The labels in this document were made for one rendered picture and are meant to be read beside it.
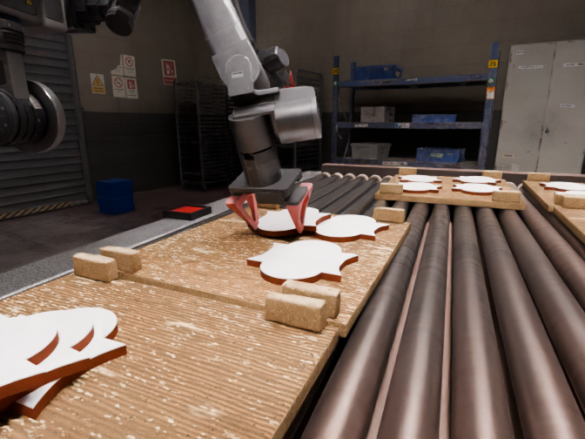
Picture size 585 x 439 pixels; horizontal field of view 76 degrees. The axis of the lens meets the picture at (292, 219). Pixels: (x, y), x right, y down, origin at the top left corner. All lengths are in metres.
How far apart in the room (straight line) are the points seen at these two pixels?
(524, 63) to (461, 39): 0.97
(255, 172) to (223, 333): 0.27
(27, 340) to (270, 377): 0.18
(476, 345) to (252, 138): 0.36
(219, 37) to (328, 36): 5.47
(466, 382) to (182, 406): 0.22
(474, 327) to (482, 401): 0.11
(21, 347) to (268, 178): 0.36
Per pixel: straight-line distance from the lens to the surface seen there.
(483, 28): 5.51
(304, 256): 0.51
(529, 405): 0.37
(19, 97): 1.24
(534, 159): 4.86
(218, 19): 0.61
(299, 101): 0.53
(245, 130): 0.53
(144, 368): 0.34
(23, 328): 0.37
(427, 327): 0.42
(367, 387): 0.34
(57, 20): 1.37
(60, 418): 0.31
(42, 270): 0.65
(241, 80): 0.54
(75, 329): 0.37
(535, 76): 4.86
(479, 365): 0.38
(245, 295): 0.43
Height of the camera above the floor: 1.12
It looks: 15 degrees down
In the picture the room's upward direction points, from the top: straight up
